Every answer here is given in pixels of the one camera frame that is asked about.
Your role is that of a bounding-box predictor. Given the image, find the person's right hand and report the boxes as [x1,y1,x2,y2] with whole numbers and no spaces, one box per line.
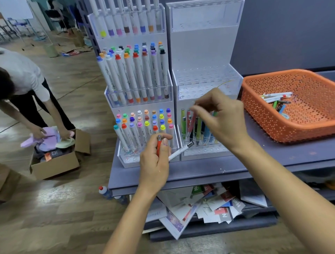
[190,88,252,155]

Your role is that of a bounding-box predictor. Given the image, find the person's left hand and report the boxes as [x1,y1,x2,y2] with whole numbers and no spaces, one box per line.
[138,132,173,194]

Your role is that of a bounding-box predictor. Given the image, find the pink pen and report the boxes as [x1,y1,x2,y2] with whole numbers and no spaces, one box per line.
[187,112,197,136]

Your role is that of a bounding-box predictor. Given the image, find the white pen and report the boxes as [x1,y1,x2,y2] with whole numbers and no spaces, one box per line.
[168,141,195,162]

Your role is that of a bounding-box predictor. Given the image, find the person's left forearm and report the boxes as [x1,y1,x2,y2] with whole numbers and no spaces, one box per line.
[103,183,162,254]

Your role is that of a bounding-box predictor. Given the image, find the person's right forearm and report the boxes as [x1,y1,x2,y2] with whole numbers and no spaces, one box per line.
[230,137,335,254]

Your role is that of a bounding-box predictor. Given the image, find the group of standing coloured pens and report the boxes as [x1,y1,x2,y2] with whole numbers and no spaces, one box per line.
[181,108,220,146]

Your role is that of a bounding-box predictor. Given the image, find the rack of small colour-capped markers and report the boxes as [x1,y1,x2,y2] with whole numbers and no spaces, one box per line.
[113,108,176,153]

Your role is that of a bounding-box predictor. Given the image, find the white acrylic marker display stand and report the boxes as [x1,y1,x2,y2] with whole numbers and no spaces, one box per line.
[88,0,181,169]

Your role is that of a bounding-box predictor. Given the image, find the white acrylic pen display stand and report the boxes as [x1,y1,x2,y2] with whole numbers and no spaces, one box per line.
[166,0,244,162]

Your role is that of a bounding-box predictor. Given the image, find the pile of printed leaflets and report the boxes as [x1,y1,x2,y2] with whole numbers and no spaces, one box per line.
[143,183,269,240]

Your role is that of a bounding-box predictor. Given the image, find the rack of large colour-capped markers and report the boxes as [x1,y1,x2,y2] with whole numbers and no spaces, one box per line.
[96,42,171,106]

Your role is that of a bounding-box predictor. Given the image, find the plastic bottle with red cap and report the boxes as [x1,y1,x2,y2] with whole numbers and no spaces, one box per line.
[98,186,113,200]

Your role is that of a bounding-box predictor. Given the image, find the grey shelf unit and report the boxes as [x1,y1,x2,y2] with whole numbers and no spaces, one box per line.
[108,70,335,242]

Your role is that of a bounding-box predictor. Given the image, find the loose pile of pens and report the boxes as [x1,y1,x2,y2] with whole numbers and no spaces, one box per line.
[260,92,294,120]

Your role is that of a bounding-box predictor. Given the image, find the orange perforated plastic basket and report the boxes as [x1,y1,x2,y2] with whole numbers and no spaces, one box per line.
[241,69,335,144]

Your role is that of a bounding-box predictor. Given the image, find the open cardboard box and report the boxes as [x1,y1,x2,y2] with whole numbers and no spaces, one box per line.
[29,128,91,181]

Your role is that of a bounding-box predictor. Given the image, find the pile of pastel clothes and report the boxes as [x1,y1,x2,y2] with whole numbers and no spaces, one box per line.
[20,126,76,153]

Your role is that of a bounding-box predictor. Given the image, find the row of long white markers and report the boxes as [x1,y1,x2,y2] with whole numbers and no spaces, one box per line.
[89,0,163,39]

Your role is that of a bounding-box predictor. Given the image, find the grey grid divider panel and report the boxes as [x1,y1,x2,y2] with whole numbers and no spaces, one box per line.
[75,0,101,56]

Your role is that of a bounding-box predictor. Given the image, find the small brown cardboard box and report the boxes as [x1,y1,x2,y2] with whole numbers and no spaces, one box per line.
[70,27,86,48]

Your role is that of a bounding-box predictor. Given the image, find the green bucket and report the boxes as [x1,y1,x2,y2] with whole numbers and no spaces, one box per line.
[43,43,59,58]

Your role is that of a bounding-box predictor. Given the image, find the brown cardboard piece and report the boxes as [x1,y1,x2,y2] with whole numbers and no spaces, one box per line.
[0,163,22,203]

